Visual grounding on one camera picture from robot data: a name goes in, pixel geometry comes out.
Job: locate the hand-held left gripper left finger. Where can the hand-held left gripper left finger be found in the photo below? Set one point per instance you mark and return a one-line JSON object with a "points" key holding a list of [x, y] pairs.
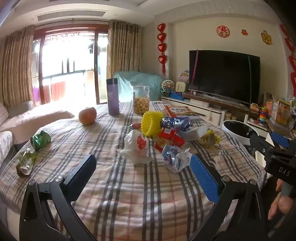
{"points": [[79, 178]]}

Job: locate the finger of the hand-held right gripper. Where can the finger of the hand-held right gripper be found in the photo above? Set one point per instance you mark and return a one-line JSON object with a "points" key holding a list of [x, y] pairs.
{"points": [[280, 139], [262, 146]]}

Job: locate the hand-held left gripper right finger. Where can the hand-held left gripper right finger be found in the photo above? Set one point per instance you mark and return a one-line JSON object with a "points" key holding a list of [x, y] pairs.
{"points": [[204, 178]]}

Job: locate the white trash bin black liner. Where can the white trash bin black liner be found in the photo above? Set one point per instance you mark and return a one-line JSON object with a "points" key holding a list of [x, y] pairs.
{"points": [[240, 131]]}

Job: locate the white blue wrapper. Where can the white blue wrapper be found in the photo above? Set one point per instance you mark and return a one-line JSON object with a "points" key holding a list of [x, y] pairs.
{"points": [[175, 158]]}

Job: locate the yellow green wrapper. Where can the yellow green wrapper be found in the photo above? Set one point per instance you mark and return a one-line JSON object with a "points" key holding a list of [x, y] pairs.
{"points": [[210, 139]]}

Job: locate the grey cardboard box red print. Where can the grey cardboard box red print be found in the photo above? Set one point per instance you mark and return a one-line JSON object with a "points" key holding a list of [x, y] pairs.
{"points": [[195, 134]]}

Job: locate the red snack packet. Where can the red snack packet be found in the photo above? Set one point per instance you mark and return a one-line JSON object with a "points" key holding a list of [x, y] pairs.
{"points": [[167, 139]]}

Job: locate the blue foil snack bag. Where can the blue foil snack bag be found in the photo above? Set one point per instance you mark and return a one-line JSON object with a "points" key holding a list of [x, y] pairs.
{"points": [[177, 124]]}

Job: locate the white plastic bag red print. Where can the white plastic bag red print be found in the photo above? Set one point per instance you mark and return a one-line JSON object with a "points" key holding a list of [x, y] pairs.
{"points": [[136, 148]]}

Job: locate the yellow spiky plastic toy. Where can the yellow spiky plastic toy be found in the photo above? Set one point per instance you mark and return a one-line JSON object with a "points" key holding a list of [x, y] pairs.
{"points": [[151, 124]]}

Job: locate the pink wrapper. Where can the pink wrapper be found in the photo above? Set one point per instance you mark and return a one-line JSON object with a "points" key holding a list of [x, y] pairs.
{"points": [[135, 125]]}

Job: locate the person's right hand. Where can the person's right hand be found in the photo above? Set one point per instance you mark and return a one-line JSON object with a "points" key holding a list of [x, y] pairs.
{"points": [[286, 204]]}

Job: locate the white side cabinet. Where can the white side cabinet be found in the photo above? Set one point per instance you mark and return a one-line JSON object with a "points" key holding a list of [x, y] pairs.
{"points": [[254, 122]]}

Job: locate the yellow orange printed box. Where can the yellow orange printed box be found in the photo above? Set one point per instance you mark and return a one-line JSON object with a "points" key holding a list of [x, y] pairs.
{"points": [[281, 113]]}

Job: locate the rainbow stacking rings toy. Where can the rainbow stacking rings toy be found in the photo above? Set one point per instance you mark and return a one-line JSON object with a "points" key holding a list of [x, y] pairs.
{"points": [[263, 117]]}

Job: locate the orange toy cash register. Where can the orange toy cash register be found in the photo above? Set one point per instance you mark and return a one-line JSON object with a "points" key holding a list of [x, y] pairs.
{"points": [[254, 107]]}

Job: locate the brown patterned bag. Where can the brown patterned bag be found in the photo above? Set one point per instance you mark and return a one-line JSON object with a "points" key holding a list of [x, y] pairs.
{"points": [[268, 99]]}

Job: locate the brown wooden TV riser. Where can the brown wooden TV riser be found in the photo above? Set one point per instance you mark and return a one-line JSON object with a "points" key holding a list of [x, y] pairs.
{"points": [[231, 102]]}

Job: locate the crumpled green snack bag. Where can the crumpled green snack bag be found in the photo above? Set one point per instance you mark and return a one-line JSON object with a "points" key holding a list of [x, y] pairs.
{"points": [[41, 140]]}

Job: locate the crushed green pouch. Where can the crushed green pouch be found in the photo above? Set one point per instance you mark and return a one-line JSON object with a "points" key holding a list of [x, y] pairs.
{"points": [[26, 163]]}

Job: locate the red apple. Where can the red apple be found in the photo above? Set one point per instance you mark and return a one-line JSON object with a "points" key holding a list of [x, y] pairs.
{"points": [[87, 115]]}

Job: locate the white TV cabinet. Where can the white TV cabinet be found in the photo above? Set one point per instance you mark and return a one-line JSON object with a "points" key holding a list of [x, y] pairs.
{"points": [[208, 109]]}

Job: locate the thin green rod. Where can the thin green rod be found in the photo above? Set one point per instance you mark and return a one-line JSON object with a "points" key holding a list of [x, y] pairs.
{"points": [[249, 78]]}

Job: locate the pink covered sofa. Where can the pink covered sofa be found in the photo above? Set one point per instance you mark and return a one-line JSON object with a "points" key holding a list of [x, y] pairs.
{"points": [[34, 118]]}

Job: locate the red heart hanging decoration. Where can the red heart hanging decoration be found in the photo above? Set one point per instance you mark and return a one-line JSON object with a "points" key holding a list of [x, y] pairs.
{"points": [[291, 61], [161, 47]]}

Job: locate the black television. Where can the black television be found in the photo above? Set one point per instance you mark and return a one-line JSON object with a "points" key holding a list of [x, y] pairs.
{"points": [[224, 74]]}

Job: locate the purple drinking bottle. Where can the purple drinking bottle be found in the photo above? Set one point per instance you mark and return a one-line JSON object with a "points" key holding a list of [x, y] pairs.
{"points": [[112, 99]]}

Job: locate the blue toy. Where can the blue toy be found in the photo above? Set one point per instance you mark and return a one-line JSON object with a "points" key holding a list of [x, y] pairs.
{"points": [[177, 95]]}

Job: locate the yellow green toy phone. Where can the yellow green toy phone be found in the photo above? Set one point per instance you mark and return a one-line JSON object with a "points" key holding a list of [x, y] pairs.
{"points": [[180, 87]]}

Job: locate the clear cookie jar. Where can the clear cookie jar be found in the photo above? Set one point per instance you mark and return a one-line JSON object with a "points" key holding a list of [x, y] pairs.
{"points": [[141, 104]]}

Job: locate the ferris wheel toy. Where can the ferris wheel toy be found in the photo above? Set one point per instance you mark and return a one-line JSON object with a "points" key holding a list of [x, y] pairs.
{"points": [[167, 87]]}

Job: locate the thin pink rod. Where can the thin pink rod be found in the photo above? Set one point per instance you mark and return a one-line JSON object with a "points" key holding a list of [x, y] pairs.
{"points": [[194, 69]]}

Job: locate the armchair under teal cover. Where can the armchair under teal cover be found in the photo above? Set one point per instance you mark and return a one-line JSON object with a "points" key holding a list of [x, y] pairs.
{"points": [[124, 85]]}

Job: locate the colourful toy house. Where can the colourful toy house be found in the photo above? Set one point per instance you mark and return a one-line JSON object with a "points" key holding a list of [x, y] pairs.
{"points": [[184, 76]]}

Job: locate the brown sliding glass door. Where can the brown sliding glass door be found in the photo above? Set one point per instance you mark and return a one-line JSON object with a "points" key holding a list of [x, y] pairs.
{"points": [[41, 69]]}

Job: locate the beige patterned curtain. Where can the beige patterned curtain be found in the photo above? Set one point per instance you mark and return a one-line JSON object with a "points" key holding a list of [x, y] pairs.
{"points": [[123, 46], [16, 69]]}

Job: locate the ceiling air vent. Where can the ceiling air vent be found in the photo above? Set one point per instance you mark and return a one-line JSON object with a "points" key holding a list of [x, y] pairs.
{"points": [[69, 15]]}

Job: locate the cartoon figures wall sticker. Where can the cartoon figures wall sticker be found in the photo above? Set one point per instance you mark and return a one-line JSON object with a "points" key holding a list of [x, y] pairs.
{"points": [[266, 37]]}

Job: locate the small red wall sticker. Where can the small red wall sticker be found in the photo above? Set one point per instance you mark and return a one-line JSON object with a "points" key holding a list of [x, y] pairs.
{"points": [[245, 32]]}

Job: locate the round red wall sticker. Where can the round red wall sticker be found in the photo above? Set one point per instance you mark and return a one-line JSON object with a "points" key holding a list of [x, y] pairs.
{"points": [[223, 31]]}

